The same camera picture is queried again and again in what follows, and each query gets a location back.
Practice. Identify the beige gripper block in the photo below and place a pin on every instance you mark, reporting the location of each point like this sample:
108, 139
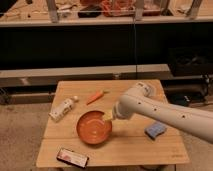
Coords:
108, 116

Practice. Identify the orange ceramic bowl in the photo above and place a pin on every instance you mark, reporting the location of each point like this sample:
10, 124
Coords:
91, 129

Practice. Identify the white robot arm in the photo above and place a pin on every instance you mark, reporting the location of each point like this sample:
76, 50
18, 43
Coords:
138, 99

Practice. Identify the orange carrot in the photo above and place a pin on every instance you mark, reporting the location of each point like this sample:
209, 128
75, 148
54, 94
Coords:
96, 96

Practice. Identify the wooden table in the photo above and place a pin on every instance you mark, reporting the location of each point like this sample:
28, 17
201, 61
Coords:
127, 145

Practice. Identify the white plastic bottle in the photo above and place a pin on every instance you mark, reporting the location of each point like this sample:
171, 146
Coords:
63, 108

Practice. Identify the blue sponge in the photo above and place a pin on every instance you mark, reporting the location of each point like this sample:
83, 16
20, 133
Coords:
155, 129

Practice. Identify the black and pink box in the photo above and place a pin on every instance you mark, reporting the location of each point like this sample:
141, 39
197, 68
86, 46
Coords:
72, 158

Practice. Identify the metal shelf rail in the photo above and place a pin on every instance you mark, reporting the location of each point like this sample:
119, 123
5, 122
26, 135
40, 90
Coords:
50, 76

